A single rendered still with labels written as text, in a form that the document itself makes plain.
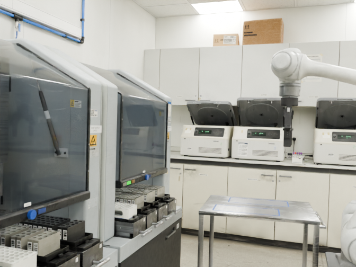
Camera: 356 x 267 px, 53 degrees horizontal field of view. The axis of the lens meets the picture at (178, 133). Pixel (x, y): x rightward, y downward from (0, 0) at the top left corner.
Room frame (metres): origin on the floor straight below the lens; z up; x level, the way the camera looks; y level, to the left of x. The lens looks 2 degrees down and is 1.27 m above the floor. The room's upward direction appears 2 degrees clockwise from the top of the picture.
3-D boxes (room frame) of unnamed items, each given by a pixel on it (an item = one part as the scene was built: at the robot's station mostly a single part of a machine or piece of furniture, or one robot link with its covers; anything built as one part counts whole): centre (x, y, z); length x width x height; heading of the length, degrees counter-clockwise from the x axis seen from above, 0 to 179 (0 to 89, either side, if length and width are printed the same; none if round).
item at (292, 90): (1.57, -0.49, 1.43); 0.09 x 0.09 x 0.06
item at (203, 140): (4.24, -0.39, 1.22); 0.62 x 0.56 x 0.64; 159
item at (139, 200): (1.86, 0.20, 0.85); 0.12 x 0.02 x 0.06; 161
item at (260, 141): (4.06, -0.94, 1.24); 0.62 x 0.56 x 0.69; 161
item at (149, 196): (2.00, 0.15, 0.85); 0.12 x 0.02 x 0.06; 160
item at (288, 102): (1.57, -0.49, 1.36); 0.08 x 0.07 x 0.09; 161
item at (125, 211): (1.75, 0.35, 0.83); 0.30 x 0.10 x 0.06; 71
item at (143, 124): (2.01, 0.40, 1.28); 0.61 x 0.51 x 0.63; 161
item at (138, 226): (1.79, 0.47, 0.78); 0.73 x 0.14 x 0.09; 71
